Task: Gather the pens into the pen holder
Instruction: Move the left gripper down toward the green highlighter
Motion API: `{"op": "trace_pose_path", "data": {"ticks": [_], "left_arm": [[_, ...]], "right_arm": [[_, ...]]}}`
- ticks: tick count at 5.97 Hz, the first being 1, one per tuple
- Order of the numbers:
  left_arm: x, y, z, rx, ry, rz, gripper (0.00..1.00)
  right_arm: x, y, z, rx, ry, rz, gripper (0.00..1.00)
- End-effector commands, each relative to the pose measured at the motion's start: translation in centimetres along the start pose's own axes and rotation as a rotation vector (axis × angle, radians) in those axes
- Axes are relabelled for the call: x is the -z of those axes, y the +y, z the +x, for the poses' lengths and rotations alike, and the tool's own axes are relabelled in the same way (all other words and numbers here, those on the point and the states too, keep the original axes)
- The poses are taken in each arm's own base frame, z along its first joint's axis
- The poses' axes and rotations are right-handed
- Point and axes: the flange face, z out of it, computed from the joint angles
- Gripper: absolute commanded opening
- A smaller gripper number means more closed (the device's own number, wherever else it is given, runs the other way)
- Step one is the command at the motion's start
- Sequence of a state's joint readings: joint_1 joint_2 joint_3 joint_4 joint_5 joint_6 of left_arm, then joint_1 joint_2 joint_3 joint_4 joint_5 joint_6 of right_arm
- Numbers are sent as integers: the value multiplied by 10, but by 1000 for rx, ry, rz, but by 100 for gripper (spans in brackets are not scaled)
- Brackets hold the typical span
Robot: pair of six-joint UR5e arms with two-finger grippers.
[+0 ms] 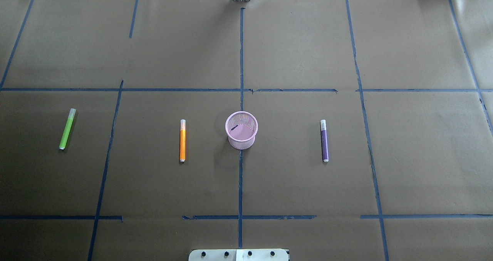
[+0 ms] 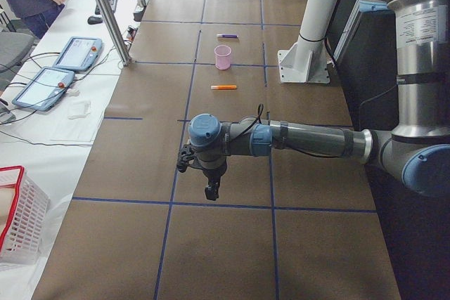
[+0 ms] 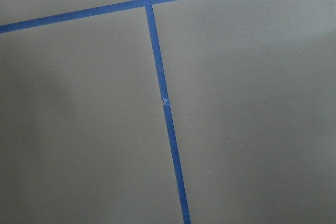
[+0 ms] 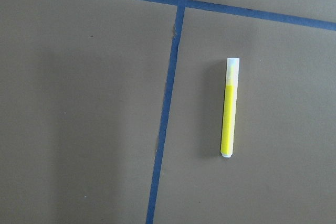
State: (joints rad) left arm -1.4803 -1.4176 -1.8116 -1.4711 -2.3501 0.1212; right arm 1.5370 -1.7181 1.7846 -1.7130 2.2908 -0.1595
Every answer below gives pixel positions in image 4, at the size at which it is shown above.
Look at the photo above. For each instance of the yellow highlighter pen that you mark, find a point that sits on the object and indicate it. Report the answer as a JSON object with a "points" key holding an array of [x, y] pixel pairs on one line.
{"points": [[229, 108]]}

